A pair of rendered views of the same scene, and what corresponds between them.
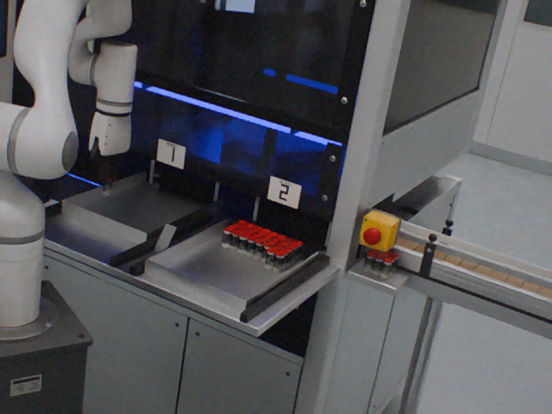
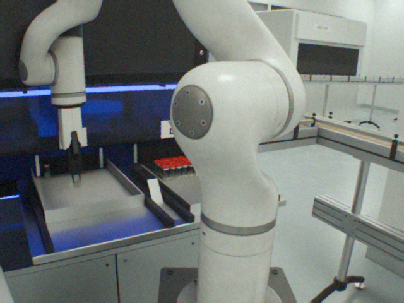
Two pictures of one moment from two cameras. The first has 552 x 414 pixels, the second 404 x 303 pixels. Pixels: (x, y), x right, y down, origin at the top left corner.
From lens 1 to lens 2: 155 cm
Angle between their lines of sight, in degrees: 54
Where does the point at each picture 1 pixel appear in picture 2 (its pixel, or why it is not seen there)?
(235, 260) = (188, 182)
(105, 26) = (91, 9)
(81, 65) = (46, 62)
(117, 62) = (78, 52)
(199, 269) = (196, 196)
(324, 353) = not seen: hidden behind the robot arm
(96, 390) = not seen: outside the picture
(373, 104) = not seen: hidden behind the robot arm
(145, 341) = (83, 292)
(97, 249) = (133, 226)
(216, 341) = (141, 256)
